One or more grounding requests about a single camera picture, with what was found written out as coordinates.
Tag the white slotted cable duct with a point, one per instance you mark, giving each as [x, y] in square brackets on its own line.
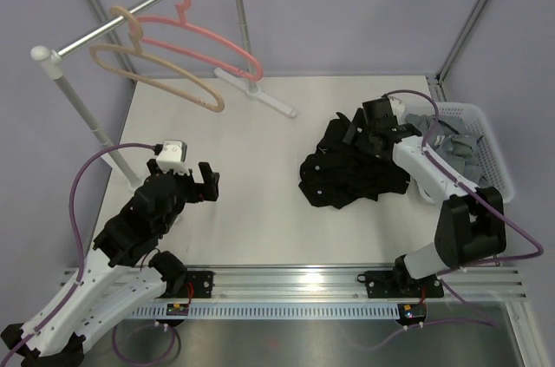
[265, 311]

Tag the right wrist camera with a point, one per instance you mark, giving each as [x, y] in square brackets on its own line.
[398, 107]

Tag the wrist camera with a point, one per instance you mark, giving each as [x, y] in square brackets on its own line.
[172, 157]
[398, 107]

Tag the black shirt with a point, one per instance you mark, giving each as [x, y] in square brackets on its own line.
[339, 172]

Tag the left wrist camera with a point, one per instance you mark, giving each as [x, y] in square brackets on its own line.
[172, 157]

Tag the pink plastic hanger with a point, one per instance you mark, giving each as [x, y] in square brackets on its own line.
[204, 37]

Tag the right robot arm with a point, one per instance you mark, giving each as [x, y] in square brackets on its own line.
[471, 226]

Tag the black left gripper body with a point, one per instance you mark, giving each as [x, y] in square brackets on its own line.
[186, 194]

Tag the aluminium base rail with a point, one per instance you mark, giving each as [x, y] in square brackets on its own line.
[328, 283]

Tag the metal clothes rack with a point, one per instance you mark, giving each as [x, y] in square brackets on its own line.
[121, 38]

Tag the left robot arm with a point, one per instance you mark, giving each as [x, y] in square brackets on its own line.
[122, 271]

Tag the grey shirt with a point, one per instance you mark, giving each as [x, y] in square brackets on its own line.
[458, 147]

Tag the white plastic basket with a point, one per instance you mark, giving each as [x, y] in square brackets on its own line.
[481, 141]

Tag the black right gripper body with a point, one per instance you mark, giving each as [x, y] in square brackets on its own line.
[365, 140]

